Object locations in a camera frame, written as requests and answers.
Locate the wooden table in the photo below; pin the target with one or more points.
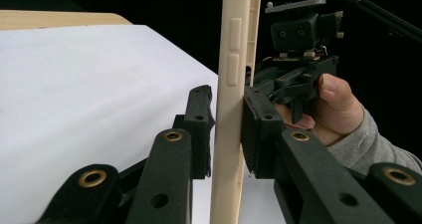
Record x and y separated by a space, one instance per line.
49 20

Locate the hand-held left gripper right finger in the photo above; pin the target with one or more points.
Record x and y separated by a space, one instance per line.
262 134

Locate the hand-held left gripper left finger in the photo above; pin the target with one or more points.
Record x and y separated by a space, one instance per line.
198 127

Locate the beige phone case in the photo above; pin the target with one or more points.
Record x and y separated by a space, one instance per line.
229 151

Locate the black metal stand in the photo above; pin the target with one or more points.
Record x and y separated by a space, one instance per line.
381 15

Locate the white board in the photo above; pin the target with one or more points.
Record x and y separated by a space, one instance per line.
83 94

